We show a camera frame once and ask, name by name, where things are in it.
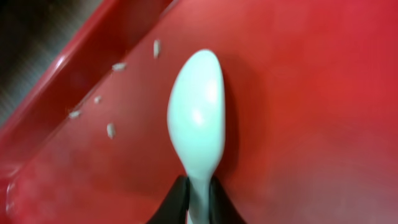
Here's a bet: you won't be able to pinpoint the white plastic spoon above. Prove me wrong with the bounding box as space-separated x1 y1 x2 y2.
167 49 226 224

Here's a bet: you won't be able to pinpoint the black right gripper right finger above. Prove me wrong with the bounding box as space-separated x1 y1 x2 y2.
209 177 246 224

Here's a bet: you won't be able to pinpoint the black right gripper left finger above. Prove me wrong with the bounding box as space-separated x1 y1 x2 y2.
147 175 190 224

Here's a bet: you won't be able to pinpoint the red serving tray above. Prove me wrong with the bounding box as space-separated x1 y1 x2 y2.
1 0 397 223

